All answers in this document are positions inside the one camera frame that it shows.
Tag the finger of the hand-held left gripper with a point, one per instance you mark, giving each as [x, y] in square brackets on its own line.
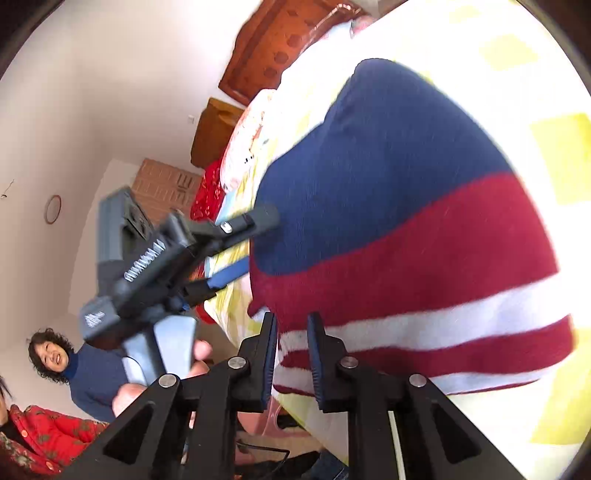
[231, 273]
[258, 219]

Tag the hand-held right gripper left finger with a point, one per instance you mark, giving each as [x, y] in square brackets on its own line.
[270, 360]

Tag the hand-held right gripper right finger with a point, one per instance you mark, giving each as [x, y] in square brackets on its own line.
[316, 364]

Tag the navy and red striped sweater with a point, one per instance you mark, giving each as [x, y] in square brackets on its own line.
[392, 184]

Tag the person's left hand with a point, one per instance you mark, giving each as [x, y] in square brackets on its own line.
[202, 350]

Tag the red blanket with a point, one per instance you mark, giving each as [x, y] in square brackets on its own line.
[207, 194]

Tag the pink plastic stool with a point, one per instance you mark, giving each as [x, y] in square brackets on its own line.
[272, 417]

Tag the brown wooden door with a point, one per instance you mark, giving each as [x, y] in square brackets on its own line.
[161, 184]

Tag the small wooden headboard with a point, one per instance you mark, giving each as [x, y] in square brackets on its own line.
[212, 134]

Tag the large carved wooden headboard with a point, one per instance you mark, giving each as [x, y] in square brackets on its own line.
[277, 46]

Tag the light blue floral pillow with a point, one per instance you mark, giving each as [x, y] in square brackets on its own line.
[358, 25]

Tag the bed with yellow checked sheet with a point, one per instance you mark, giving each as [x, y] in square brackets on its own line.
[508, 55]

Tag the round red-rimmed wall hanging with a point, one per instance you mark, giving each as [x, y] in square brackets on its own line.
[53, 209]

